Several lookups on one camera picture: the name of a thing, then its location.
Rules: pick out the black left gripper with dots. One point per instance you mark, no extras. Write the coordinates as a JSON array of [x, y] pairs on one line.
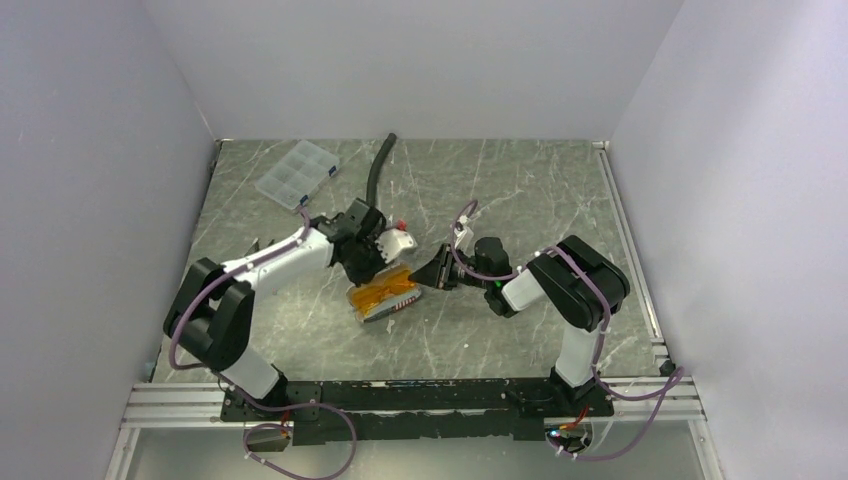
[[361, 277]]

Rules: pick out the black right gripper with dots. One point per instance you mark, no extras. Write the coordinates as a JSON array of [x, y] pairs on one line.
[[437, 273]]

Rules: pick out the orange transparent safety glasses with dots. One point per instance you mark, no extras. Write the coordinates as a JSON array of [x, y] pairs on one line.
[[381, 291]]

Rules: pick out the printed glasses pouch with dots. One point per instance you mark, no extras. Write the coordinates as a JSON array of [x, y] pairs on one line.
[[387, 298]]

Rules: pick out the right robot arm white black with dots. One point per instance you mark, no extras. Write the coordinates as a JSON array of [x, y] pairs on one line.
[[583, 286]]

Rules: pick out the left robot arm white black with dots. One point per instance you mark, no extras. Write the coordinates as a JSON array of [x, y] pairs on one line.
[[210, 320]]

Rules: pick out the clear plastic compartment box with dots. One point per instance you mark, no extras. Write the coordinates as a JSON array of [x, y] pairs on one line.
[[293, 181]]

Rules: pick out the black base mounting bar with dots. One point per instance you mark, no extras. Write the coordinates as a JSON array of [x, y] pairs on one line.
[[519, 408]]

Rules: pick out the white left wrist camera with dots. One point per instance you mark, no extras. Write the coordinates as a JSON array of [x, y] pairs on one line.
[[393, 243]]

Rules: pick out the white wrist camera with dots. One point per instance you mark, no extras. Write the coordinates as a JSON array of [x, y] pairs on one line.
[[393, 243], [462, 233]]

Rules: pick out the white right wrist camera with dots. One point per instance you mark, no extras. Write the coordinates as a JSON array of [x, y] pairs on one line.
[[462, 233]]

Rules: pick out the yellow handled pliers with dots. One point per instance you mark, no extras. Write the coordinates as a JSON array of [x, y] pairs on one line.
[[258, 245]]

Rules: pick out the aluminium frame rail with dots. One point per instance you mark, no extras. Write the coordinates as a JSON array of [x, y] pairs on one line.
[[199, 405]]

